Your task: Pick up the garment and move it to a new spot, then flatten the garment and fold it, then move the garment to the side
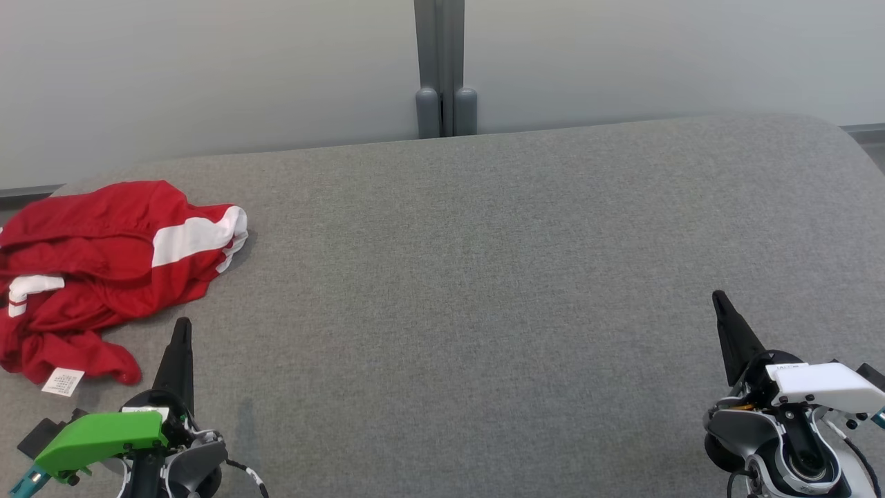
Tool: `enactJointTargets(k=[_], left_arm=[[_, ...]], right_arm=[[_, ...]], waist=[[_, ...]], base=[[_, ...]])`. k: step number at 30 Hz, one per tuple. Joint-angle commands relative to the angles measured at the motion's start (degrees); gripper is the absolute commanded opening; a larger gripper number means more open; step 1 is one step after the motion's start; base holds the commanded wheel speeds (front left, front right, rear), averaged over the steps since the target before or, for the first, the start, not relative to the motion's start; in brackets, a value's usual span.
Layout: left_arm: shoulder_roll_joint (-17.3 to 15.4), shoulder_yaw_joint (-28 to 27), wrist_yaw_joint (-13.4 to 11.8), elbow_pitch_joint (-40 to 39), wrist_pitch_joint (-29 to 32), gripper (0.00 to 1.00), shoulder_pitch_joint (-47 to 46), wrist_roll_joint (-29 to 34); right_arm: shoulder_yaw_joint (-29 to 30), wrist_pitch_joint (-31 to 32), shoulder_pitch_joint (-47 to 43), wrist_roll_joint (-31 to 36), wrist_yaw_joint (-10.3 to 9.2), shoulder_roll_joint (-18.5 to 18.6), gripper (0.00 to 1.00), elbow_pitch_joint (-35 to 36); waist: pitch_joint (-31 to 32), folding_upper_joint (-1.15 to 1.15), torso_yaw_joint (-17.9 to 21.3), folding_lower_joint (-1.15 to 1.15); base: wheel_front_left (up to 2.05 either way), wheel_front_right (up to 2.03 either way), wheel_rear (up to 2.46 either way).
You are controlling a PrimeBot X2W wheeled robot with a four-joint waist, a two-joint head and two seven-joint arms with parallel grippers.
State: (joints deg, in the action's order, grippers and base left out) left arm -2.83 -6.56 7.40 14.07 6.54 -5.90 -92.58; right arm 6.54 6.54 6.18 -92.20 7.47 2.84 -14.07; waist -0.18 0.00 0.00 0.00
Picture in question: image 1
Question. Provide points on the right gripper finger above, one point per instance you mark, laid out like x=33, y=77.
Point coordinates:
x=736, y=339

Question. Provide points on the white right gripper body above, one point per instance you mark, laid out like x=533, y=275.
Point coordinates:
x=823, y=387

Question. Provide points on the teal camera connector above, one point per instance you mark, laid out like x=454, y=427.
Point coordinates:
x=879, y=417
x=24, y=484

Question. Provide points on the grey partition post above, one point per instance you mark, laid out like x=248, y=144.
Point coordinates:
x=439, y=41

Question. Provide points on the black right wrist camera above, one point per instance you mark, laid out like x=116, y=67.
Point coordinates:
x=872, y=377

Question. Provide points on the teal right camera connector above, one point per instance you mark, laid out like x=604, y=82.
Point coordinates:
x=879, y=417

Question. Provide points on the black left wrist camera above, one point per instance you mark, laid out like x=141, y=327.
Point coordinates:
x=45, y=432

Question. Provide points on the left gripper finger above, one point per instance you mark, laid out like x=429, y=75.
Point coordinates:
x=178, y=360

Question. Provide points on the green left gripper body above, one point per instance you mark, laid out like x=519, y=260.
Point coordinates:
x=97, y=436

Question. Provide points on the red shorts with white stripe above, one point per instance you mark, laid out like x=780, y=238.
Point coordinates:
x=104, y=214

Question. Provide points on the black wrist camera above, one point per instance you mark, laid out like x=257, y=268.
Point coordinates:
x=45, y=432
x=872, y=377

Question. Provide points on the teal left camera connector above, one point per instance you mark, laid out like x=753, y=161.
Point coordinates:
x=24, y=484

